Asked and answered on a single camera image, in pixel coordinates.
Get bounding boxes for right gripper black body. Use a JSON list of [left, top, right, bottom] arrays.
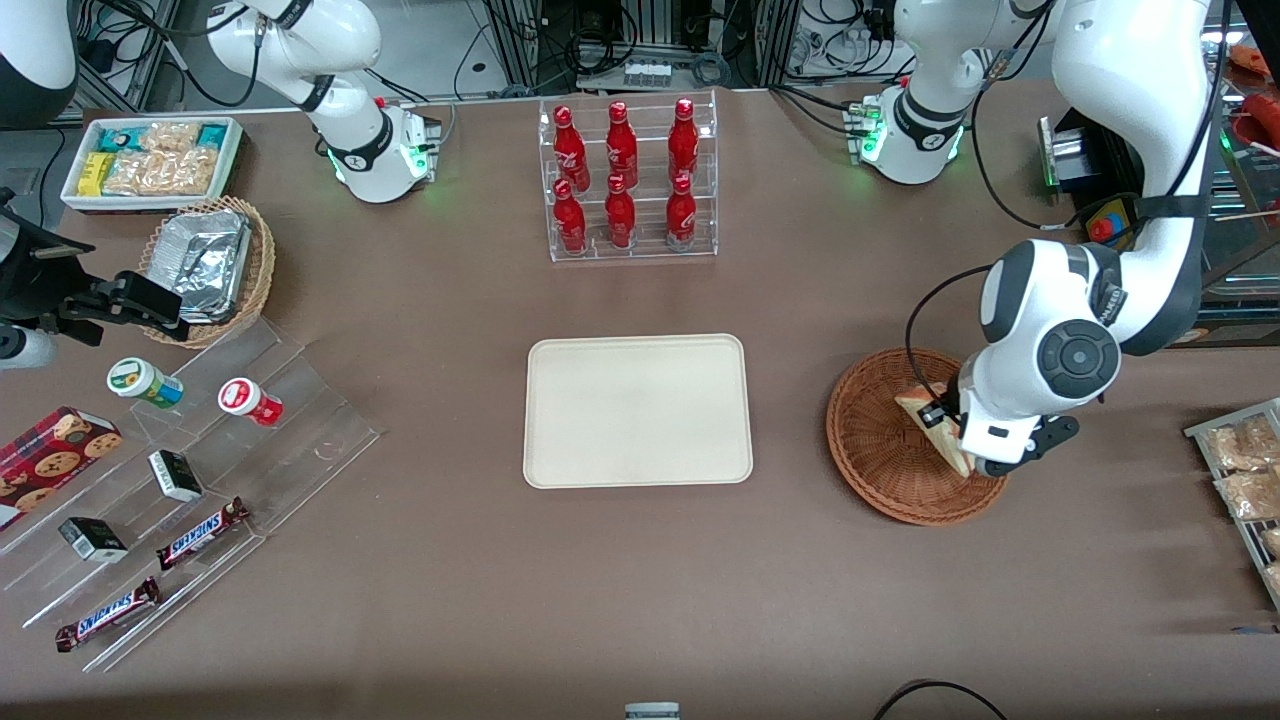
[[0, 190, 121, 331]]

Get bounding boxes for triangular sandwich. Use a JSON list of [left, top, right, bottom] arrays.
[[894, 384, 973, 479]]

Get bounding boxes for brown wicker basket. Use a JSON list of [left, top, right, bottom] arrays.
[[826, 347, 1011, 527]]

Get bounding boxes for light wicker basket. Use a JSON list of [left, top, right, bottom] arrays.
[[138, 196, 277, 350]]

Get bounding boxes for cream plastic tray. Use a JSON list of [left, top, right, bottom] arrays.
[[523, 333, 755, 490]]

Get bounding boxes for stacked foil containers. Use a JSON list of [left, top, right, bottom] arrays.
[[152, 209, 252, 324]]

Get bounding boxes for green lidded sunflower jar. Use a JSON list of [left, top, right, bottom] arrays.
[[107, 357, 185, 410]]

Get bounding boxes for white snack bin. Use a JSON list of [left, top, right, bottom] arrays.
[[60, 115, 245, 214]]

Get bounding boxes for clear cracker bag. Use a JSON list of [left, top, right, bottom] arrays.
[[140, 121, 201, 153], [103, 148, 223, 197]]

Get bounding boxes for red lidded small jar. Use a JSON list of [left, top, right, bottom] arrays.
[[218, 377, 284, 428]]

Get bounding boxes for red chocolate chip cookie box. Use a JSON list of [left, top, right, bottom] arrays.
[[0, 406, 123, 533]]

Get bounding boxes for small dark green box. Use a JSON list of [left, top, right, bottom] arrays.
[[148, 450, 204, 503], [58, 517, 129, 564]]

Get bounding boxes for clear acrylic stepped shelf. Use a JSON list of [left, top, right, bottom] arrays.
[[0, 315, 382, 674]]

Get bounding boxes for Snickers chocolate bar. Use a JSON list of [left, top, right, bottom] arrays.
[[55, 577, 163, 654], [156, 497, 251, 572]]

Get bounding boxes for black food warmer appliance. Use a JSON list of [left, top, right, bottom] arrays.
[[1038, 0, 1280, 349]]

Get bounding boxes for red cola bottle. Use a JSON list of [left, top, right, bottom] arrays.
[[665, 174, 698, 252], [553, 179, 588, 254], [668, 98, 700, 186], [553, 106, 591, 191], [605, 101, 639, 189], [604, 174, 637, 250]]

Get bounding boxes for clear acrylic bottle rack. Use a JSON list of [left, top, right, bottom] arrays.
[[538, 89, 720, 264]]

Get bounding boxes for red sausage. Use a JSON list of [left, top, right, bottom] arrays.
[[1240, 90, 1280, 151]]

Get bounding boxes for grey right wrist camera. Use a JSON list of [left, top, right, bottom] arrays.
[[0, 325, 58, 371]]

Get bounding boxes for grey wire rack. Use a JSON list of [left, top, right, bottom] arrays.
[[1184, 397, 1280, 613]]

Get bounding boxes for black looped cable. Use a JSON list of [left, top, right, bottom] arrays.
[[873, 679, 1011, 720]]

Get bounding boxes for aluminium frame structure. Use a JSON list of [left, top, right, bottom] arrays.
[[480, 0, 801, 96]]

